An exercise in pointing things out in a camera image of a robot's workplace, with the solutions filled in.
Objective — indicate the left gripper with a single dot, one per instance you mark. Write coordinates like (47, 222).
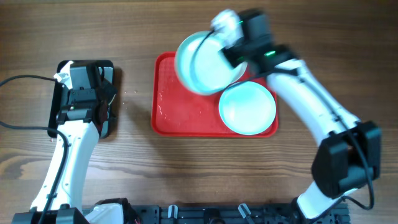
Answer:
(106, 101)

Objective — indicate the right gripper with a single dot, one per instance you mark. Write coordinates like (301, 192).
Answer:
(232, 54)

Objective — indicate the light blue plate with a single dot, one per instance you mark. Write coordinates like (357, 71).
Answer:
(200, 66)
(247, 108)

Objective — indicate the white round plate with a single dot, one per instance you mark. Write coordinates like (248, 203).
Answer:
(239, 71)

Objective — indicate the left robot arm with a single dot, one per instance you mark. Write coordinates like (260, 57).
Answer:
(60, 197)

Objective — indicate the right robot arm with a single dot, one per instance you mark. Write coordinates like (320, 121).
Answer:
(349, 150)

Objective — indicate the black rectangular metal tray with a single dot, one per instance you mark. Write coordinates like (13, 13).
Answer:
(78, 104)

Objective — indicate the red plastic serving tray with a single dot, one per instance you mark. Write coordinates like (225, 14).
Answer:
(179, 112)

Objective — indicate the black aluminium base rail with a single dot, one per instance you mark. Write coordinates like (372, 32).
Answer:
(267, 214)

